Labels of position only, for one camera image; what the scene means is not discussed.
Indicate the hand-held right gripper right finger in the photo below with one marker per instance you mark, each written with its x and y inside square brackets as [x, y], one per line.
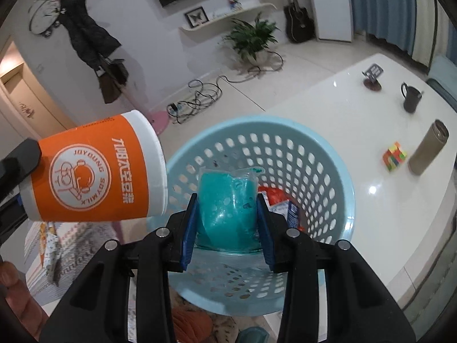
[266, 235]

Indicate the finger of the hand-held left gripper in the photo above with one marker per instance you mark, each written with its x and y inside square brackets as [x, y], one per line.
[18, 160]
[9, 225]

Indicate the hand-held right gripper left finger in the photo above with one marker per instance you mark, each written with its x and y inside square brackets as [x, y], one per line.
[188, 235]

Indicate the red plastic bag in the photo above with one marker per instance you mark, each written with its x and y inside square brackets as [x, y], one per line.
[275, 194]

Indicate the teal plastic packet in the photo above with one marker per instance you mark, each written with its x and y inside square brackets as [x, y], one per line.
[225, 214]

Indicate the light blue laundry basket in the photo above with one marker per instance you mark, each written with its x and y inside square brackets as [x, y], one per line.
[321, 171]

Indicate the orange paper cup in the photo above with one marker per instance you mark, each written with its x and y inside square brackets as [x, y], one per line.
[107, 171]

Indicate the cream hallway door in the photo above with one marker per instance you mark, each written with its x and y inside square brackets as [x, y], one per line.
[28, 107]

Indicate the reddish brown cloth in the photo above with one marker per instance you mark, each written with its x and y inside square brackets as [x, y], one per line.
[25, 296]

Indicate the orange patterned cloth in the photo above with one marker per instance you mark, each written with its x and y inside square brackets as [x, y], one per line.
[192, 323]

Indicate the brown hanging bag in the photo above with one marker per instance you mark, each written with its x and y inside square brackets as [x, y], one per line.
[109, 91]

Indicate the white coat rack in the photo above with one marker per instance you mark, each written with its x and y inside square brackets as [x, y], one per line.
[160, 123]

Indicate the black hanging bag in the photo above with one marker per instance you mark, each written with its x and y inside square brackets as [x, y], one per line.
[119, 71]

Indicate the black coat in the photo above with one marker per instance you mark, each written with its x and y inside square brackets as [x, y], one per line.
[85, 32]

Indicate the colourful puzzle cube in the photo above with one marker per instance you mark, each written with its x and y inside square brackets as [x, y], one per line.
[394, 157]

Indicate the white coffee table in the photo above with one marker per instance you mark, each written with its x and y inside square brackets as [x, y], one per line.
[357, 114]

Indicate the brown thermos bottle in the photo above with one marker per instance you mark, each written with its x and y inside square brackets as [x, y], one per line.
[428, 148]

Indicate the metal phone stand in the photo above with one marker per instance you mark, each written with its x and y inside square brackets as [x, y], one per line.
[373, 78]

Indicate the green potted plant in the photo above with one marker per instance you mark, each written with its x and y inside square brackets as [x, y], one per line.
[250, 37]

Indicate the black mug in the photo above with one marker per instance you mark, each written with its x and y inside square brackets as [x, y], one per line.
[412, 100]

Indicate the black acoustic guitar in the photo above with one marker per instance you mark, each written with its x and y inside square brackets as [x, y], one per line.
[300, 23]

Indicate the framed butterfly picture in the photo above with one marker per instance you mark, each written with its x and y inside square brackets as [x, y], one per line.
[195, 17]

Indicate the pen holder with figurine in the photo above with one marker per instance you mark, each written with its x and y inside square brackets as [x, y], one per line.
[232, 3]

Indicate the blue grey armchair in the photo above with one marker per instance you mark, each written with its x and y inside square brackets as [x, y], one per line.
[444, 82]

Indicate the white standing air conditioner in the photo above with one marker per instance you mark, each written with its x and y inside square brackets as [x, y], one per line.
[328, 3]

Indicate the cream curtain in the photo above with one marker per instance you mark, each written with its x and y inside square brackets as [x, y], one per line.
[423, 25]

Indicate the hanging wall ornament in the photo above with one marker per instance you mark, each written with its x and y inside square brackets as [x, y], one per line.
[26, 110]

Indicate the panda wall clock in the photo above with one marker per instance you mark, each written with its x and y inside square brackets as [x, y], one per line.
[35, 25]

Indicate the white curved wall shelf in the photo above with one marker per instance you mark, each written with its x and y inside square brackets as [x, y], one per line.
[228, 18]

